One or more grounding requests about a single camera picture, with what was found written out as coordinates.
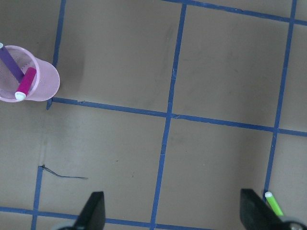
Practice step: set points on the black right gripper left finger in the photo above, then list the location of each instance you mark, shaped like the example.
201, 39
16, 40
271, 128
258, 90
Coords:
93, 214

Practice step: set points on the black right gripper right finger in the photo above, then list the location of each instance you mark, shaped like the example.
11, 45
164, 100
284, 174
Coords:
256, 215

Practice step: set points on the pink highlighter pen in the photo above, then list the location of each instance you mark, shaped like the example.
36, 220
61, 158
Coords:
25, 85

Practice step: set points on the purple highlighter pen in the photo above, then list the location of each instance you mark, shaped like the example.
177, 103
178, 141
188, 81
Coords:
10, 63

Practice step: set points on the pink mesh cup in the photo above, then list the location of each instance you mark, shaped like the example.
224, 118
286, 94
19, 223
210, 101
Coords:
45, 84

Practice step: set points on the green highlighter pen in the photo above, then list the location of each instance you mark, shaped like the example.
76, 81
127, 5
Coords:
273, 203

